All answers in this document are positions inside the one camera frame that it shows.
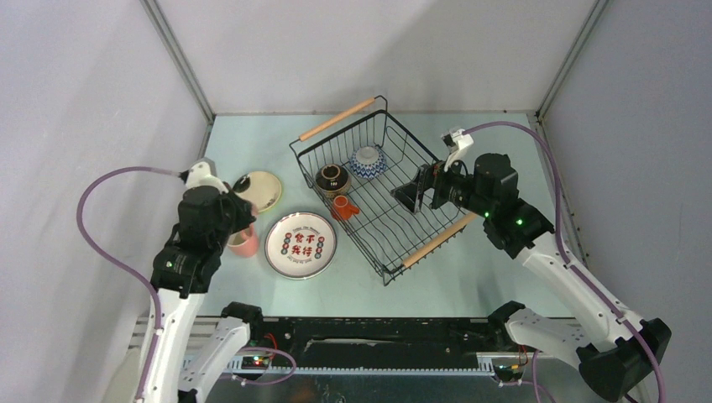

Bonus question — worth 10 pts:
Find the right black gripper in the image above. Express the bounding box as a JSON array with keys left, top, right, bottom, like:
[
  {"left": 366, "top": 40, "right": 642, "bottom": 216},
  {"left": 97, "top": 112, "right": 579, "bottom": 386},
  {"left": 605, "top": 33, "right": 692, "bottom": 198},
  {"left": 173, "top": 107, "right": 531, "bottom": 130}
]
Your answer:
[{"left": 390, "top": 149, "right": 494, "bottom": 218}]

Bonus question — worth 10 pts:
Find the large pink cup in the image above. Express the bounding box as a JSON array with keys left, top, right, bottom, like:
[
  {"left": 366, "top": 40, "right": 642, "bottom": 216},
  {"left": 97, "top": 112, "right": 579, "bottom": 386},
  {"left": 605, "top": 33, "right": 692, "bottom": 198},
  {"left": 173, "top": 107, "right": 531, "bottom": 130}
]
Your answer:
[{"left": 227, "top": 224, "right": 259, "bottom": 258}]

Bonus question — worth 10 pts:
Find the cream plate with plum blossom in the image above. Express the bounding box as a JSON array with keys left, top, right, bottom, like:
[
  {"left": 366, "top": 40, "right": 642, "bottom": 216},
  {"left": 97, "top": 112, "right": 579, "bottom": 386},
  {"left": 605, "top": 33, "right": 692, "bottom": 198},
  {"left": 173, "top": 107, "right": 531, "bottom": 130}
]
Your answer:
[{"left": 232, "top": 170, "right": 283, "bottom": 213}]

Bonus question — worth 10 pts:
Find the orange cup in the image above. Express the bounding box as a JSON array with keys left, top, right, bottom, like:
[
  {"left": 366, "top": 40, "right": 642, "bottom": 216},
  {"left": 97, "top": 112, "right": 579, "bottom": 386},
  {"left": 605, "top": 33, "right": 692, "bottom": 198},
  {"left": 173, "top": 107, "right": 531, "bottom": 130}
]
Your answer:
[{"left": 331, "top": 195, "right": 360, "bottom": 222}]

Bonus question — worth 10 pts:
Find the Just To Eat plate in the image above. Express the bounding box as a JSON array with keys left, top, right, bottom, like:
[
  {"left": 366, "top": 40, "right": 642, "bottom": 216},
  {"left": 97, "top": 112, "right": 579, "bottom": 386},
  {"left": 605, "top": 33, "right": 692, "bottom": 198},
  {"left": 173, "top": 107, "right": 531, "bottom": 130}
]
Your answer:
[{"left": 264, "top": 212, "right": 338, "bottom": 280}]

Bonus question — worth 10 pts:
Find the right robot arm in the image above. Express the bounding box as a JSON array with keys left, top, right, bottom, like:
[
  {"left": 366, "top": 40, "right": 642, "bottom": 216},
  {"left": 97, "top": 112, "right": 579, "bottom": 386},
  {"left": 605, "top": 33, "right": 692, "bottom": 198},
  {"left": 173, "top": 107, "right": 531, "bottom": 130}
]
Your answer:
[{"left": 390, "top": 154, "right": 672, "bottom": 402}]

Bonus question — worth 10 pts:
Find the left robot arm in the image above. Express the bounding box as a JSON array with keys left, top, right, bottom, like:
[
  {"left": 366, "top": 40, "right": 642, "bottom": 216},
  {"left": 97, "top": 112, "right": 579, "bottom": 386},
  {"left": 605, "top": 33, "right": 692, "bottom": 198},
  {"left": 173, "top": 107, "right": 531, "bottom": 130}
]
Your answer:
[{"left": 135, "top": 183, "right": 255, "bottom": 402}]

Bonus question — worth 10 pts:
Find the blue white patterned cup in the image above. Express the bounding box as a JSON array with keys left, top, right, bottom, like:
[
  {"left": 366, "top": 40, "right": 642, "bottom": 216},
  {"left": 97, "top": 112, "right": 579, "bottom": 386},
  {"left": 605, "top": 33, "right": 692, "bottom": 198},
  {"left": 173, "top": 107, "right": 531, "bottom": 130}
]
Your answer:
[{"left": 348, "top": 146, "right": 388, "bottom": 180}]

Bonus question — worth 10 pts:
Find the dark brown glazed bowl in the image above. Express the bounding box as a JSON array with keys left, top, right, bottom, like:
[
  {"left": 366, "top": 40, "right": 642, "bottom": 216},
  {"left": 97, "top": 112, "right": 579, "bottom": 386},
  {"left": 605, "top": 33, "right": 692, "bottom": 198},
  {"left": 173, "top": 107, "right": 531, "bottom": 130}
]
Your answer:
[{"left": 315, "top": 164, "right": 351, "bottom": 199}]

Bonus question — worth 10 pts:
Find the left controller board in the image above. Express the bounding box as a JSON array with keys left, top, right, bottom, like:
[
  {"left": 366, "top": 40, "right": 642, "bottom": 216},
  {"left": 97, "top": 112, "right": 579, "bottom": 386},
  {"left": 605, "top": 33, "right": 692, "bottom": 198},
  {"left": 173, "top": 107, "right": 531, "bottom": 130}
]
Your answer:
[{"left": 239, "top": 355, "right": 272, "bottom": 371}]

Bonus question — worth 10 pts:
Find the controller board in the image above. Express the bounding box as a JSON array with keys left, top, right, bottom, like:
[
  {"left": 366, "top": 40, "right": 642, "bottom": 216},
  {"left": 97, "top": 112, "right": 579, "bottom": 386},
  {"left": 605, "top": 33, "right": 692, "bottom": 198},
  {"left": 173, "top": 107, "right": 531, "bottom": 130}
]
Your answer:
[
  {"left": 493, "top": 364, "right": 529, "bottom": 385},
  {"left": 239, "top": 355, "right": 272, "bottom": 371}
]

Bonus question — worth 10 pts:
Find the right controller board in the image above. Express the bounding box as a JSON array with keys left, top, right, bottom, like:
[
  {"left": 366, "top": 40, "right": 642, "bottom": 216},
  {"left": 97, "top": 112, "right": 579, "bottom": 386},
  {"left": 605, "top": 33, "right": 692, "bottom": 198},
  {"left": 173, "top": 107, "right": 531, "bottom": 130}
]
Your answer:
[{"left": 493, "top": 364, "right": 529, "bottom": 385}]

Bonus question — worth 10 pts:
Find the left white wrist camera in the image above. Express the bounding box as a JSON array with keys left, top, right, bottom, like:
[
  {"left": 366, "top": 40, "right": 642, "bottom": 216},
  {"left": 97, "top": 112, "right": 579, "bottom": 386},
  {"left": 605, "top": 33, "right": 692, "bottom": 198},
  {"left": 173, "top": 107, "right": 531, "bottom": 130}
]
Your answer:
[{"left": 179, "top": 158, "right": 231, "bottom": 193}]

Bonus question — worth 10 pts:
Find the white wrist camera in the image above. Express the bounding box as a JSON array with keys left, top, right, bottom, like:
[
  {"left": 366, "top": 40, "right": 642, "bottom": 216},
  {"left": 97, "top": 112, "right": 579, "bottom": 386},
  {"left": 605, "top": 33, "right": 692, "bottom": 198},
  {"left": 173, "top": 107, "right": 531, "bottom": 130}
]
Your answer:
[
  {"left": 441, "top": 128, "right": 474, "bottom": 172},
  {"left": 179, "top": 158, "right": 231, "bottom": 193}
]

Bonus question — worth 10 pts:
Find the right wooden rack handle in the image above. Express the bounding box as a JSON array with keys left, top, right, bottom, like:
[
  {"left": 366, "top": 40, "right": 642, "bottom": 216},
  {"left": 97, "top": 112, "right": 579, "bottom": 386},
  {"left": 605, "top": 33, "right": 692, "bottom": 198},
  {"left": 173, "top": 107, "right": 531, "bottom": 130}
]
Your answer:
[{"left": 401, "top": 212, "right": 478, "bottom": 269}]

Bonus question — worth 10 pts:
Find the wooden rack handle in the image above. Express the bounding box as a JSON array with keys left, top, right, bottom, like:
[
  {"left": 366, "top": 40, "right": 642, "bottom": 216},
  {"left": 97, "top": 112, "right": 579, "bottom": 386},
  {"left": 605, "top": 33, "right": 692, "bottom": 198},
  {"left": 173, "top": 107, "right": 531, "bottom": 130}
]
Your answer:
[
  {"left": 401, "top": 212, "right": 478, "bottom": 269},
  {"left": 298, "top": 97, "right": 376, "bottom": 142}
]

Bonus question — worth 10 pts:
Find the black wire dish rack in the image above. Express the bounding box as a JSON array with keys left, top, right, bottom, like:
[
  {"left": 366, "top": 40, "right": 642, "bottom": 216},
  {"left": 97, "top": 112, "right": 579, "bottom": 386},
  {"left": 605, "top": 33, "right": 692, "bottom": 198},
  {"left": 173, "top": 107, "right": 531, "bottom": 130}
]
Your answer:
[{"left": 290, "top": 96, "right": 468, "bottom": 285}]

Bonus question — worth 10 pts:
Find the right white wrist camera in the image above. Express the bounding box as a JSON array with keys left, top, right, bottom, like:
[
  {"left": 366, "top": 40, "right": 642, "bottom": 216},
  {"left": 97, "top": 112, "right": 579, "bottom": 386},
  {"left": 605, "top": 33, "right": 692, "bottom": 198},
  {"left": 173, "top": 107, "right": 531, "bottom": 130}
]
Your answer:
[{"left": 441, "top": 128, "right": 474, "bottom": 172}]

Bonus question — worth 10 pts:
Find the left wooden rack handle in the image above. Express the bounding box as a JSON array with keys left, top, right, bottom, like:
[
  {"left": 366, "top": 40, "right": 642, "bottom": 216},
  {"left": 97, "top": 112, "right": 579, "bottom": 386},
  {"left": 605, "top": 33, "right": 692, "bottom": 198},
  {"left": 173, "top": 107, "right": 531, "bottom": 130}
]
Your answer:
[{"left": 298, "top": 97, "right": 376, "bottom": 142}]

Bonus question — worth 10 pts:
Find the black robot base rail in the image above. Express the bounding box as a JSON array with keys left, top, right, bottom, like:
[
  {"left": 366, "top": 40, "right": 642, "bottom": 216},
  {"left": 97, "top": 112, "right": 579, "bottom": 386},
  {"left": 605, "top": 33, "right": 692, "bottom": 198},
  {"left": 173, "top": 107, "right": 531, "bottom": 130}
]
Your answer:
[{"left": 247, "top": 317, "right": 526, "bottom": 372}]

